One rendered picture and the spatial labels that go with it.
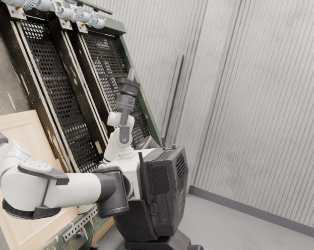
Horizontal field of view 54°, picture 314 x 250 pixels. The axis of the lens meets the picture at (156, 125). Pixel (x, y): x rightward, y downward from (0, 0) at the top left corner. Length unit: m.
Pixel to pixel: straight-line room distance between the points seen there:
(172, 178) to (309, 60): 3.02
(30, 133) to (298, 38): 3.10
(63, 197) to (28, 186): 0.09
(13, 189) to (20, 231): 0.59
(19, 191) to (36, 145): 0.76
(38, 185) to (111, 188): 0.24
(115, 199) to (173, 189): 0.21
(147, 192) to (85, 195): 0.27
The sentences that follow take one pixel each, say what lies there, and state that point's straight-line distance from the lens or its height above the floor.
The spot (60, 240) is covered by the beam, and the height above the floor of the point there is 0.89.
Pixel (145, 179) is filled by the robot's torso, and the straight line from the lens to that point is 1.04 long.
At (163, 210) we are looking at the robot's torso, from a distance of 1.11.
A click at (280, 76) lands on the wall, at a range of 3.84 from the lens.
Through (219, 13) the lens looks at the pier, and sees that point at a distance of 3.80.
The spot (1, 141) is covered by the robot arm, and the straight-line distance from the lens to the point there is 1.06.
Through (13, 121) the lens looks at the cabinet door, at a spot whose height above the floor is 1.33.
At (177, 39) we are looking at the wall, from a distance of 4.02.
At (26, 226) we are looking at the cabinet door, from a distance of 1.40.
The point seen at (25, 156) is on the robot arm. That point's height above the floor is 1.38.
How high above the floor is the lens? 1.76
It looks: 14 degrees down
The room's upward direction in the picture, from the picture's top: 12 degrees clockwise
